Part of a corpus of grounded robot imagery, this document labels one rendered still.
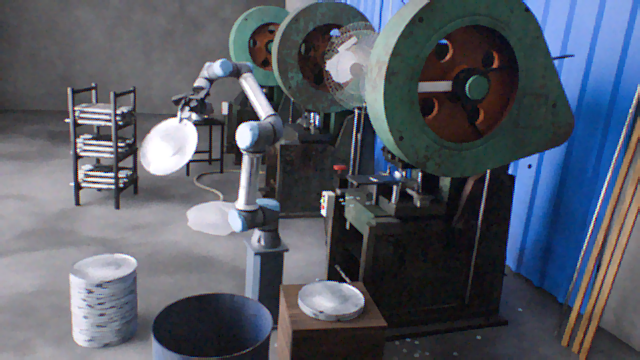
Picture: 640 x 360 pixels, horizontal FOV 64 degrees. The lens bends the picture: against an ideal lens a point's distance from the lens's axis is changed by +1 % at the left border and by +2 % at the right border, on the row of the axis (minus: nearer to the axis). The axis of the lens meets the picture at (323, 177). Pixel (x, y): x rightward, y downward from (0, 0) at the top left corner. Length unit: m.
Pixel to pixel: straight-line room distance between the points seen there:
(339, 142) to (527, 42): 2.17
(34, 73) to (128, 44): 1.45
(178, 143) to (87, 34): 6.66
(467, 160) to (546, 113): 0.45
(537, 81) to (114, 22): 7.35
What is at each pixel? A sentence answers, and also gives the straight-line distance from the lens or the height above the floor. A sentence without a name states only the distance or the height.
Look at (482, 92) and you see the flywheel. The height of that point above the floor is 1.31.
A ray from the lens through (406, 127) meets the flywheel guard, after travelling 2.16.
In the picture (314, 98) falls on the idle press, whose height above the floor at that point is 1.03.
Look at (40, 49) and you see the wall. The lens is 9.05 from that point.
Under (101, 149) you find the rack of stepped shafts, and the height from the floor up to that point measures 0.48.
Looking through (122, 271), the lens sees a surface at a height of 0.34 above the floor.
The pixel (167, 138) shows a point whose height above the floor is 0.98.
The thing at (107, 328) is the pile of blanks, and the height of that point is 0.10.
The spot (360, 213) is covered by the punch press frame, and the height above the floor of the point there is 0.60.
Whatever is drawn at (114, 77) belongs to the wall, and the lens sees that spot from 8.98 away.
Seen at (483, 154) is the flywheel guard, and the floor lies 1.03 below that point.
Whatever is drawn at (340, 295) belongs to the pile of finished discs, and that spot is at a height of 0.38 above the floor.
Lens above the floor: 1.49
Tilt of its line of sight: 16 degrees down
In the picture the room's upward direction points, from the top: 5 degrees clockwise
